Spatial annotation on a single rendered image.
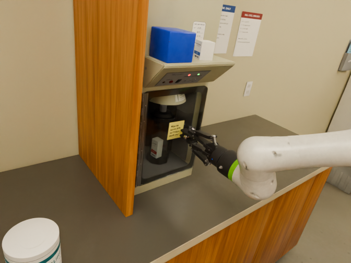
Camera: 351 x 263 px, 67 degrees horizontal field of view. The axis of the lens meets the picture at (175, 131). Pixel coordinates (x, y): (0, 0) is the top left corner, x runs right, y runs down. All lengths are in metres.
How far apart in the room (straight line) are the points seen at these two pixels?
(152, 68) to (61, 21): 0.51
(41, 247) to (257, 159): 0.59
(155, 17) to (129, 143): 0.40
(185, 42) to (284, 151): 0.42
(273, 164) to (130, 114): 0.43
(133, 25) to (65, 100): 0.64
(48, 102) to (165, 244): 0.77
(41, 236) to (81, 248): 0.19
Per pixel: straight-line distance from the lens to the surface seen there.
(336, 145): 0.77
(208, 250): 1.23
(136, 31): 0.76
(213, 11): 1.04
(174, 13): 0.93
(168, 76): 0.86
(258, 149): 0.74
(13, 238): 0.83
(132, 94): 0.79
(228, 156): 0.90
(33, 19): 1.20
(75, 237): 1.00
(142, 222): 1.03
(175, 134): 1.07
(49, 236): 0.81
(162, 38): 0.82
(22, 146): 1.34
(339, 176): 3.57
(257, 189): 0.83
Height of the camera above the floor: 1.67
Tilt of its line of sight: 26 degrees down
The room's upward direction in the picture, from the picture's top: 8 degrees clockwise
